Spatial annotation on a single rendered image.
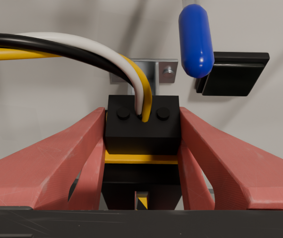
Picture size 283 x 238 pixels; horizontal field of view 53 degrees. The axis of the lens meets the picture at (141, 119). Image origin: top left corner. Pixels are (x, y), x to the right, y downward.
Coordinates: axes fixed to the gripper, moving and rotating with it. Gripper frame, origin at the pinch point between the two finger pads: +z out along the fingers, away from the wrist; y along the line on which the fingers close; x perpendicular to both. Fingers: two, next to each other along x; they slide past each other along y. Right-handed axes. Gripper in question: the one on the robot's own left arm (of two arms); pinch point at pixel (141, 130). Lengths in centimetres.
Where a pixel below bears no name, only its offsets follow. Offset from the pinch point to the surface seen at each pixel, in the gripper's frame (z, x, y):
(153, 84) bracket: 8.2, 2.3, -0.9
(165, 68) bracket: 8.1, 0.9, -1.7
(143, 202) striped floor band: 77, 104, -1
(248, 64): 7.0, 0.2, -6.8
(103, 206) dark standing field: 74, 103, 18
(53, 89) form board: 9.6, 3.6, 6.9
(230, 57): 7.2, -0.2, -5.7
